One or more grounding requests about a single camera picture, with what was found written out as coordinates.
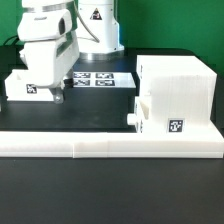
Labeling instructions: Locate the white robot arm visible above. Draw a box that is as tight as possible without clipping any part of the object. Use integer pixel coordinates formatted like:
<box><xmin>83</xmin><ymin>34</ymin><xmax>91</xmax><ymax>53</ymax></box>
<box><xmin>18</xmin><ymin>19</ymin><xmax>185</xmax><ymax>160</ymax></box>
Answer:
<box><xmin>17</xmin><ymin>0</ymin><xmax>124</xmax><ymax>103</ymax></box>

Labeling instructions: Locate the white marker tag plate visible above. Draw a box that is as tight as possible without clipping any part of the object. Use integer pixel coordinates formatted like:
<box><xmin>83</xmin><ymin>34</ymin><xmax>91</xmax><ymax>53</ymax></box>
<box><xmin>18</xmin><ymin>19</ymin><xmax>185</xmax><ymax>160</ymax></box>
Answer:
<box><xmin>72</xmin><ymin>72</ymin><xmax>136</xmax><ymax>88</ymax></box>

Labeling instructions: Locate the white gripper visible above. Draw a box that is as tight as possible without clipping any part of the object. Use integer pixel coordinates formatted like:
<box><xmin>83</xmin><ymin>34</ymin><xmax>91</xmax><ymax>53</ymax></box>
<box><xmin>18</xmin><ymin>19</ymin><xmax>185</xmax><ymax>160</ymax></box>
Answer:
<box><xmin>20</xmin><ymin>33</ymin><xmax>79</xmax><ymax>104</ymax></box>

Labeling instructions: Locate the white L-shaped fixture wall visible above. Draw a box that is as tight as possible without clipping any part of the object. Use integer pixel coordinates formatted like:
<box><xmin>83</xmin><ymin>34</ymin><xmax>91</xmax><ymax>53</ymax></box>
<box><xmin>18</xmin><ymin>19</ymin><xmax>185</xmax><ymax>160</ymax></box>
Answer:
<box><xmin>0</xmin><ymin>119</ymin><xmax>224</xmax><ymax>158</ymax></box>

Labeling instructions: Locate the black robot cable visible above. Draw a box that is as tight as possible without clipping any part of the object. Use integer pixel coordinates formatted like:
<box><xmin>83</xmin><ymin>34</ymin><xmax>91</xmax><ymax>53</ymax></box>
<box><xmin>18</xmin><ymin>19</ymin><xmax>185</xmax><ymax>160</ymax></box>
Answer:
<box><xmin>2</xmin><ymin>34</ymin><xmax>21</xmax><ymax>46</ymax></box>

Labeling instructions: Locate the white front drawer box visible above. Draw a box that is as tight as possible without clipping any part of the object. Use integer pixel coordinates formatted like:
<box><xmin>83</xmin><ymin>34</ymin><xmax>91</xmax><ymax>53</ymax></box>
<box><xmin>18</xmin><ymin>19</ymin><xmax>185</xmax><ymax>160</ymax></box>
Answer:
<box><xmin>127</xmin><ymin>96</ymin><xmax>150</xmax><ymax>134</ymax></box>

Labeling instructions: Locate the white drawer box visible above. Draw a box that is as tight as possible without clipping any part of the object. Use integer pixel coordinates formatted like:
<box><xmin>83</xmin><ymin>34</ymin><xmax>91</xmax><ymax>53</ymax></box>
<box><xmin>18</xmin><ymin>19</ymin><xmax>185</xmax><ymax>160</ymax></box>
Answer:
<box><xmin>5</xmin><ymin>69</ymin><xmax>54</xmax><ymax>102</ymax></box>
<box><xmin>127</xmin><ymin>96</ymin><xmax>150</xmax><ymax>134</ymax></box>

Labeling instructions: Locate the white drawer cabinet housing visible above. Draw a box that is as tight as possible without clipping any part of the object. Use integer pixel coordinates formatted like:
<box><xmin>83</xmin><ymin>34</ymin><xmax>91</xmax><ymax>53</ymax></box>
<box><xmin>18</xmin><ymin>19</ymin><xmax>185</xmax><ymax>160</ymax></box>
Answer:
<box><xmin>136</xmin><ymin>55</ymin><xmax>217</xmax><ymax>133</ymax></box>

